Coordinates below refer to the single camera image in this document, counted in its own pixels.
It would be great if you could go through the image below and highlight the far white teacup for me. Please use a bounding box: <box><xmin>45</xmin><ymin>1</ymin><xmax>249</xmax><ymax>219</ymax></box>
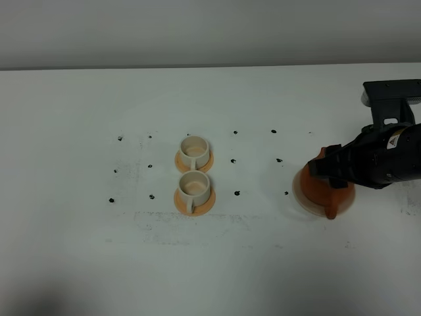
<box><xmin>178</xmin><ymin>135</ymin><xmax>211</xmax><ymax>171</ymax></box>

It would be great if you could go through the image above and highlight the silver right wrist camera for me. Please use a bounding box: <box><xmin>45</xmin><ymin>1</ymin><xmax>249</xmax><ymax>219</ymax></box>
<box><xmin>362</xmin><ymin>79</ymin><xmax>420</xmax><ymax>130</ymax></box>

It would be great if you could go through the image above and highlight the brown clay teapot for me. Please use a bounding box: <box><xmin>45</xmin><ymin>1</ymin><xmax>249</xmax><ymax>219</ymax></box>
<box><xmin>300</xmin><ymin>163</ymin><xmax>355</xmax><ymax>220</ymax></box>

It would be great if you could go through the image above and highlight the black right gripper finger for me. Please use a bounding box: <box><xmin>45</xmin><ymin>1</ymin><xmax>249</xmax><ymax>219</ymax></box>
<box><xmin>328</xmin><ymin>178</ymin><xmax>348</xmax><ymax>190</ymax></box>
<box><xmin>308</xmin><ymin>144</ymin><xmax>362</xmax><ymax>181</ymax></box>

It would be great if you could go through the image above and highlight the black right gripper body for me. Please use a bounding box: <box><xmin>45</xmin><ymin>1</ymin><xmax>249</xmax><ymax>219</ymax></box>
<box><xmin>347</xmin><ymin>124</ymin><xmax>420</xmax><ymax>189</ymax></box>

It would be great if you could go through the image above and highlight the white teacup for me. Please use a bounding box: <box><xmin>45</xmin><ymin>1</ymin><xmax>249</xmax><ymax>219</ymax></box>
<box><xmin>178</xmin><ymin>135</ymin><xmax>211</xmax><ymax>171</ymax></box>
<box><xmin>178</xmin><ymin>171</ymin><xmax>211</xmax><ymax>214</ymax></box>

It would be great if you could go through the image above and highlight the orange coaster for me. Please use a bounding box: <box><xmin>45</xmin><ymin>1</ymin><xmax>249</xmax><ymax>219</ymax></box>
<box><xmin>174</xmin><ymin>148</ymin><xmax>214</xmax><ymax>174</ymax></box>
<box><xmin>174</xmin><ymin>188</ymin><xmax>216</xmax><ymax>217</ymax></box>

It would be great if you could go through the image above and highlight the beige round teapot coaster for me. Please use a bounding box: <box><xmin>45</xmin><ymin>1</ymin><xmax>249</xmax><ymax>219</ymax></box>
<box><xmin>292</xmin><ymin>170</ymin><xmax>355</xmax><ymax>218</ymax></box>

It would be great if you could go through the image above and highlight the near orange coaster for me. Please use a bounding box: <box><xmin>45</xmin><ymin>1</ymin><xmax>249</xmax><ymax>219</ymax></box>
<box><xmin>174</xmin><ymin>188</ymin><xmax>216</xmax><ymax>217</ymax></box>

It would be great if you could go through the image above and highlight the far orange coaster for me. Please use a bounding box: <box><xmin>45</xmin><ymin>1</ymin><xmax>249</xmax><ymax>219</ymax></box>
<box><xmin>174</xmin><ymin>148</ymin><xmax>214</xmax><ymax>174</ymax></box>

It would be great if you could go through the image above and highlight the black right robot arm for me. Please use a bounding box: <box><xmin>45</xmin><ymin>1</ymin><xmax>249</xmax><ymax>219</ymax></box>
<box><xmin>308</xmin><ymin>124</ymin><xmax>420</xmax><ymax>189</ymax></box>

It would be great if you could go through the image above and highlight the near white teacup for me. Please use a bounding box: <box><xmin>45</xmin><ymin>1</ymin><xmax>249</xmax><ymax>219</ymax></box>
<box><xmin>178</xmin><ymin>171</ymin><xmax>211</xmax><ymax>214</ymax></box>

